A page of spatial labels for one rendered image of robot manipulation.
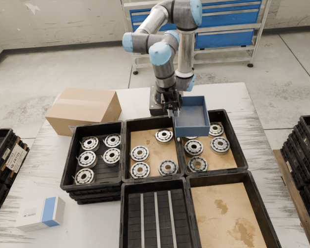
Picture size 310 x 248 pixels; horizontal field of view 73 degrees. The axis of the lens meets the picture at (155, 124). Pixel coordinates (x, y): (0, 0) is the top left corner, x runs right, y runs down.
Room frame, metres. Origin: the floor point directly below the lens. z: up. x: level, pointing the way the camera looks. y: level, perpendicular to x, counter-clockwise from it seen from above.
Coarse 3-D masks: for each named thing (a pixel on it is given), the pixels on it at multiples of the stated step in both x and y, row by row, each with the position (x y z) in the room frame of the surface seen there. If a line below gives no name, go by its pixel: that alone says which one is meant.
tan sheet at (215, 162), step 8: (224, 136) 0.71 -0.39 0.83; (184, 144) 0.69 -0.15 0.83; (208, 144) 0.67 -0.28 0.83; (184, 152) 0.64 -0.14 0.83; (208, 152) 0.62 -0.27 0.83; (208, 160) 0.56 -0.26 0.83; (216, 160) 0.56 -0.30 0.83; (224, 160) 0.55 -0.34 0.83; (232, 160) 0.54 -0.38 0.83; (208, 168) 0.52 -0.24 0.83; (216, 168) 0.51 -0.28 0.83; (224, 168) 0.51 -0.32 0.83
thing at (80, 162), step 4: (84, 152) 0.71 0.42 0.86; (88, 152) 0.71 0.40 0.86; (92, 152) 0.71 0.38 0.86; (80, 156) 0.69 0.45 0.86; (92, 156) 0.68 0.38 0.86; (80, 160) 0.66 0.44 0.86; (92, 160) 0.65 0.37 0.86; (80, 164) 0.64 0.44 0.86; (84, 164) 0.63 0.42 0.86; (88, 164) 0.63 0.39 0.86
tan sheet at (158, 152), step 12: (132, 132) 0.83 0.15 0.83; (144, 132) 0.82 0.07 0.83; (132, 144) 0.74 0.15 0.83; (144, 144) 0.73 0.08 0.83; (156, 144) 0.72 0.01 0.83; (168, 144) 0.71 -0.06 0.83; (156, 156) 0.64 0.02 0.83; (168, 156) 0.62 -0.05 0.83; (156, 168) 0.56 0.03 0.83; (168, 168) 0.55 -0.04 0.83
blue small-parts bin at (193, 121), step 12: (192, 96) 0.76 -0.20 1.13; (204, 96) 0.74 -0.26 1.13; (192, 108) 0.74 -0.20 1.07; (204, 108) 0.70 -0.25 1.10; (180, 120) 0.67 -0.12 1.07; (192, 120) 0.66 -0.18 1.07; (204, 120) 0.65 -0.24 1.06; (180, 132) 0.57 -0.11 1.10; (192, 132) 0.57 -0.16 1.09; (204, 132) 0.56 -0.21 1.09
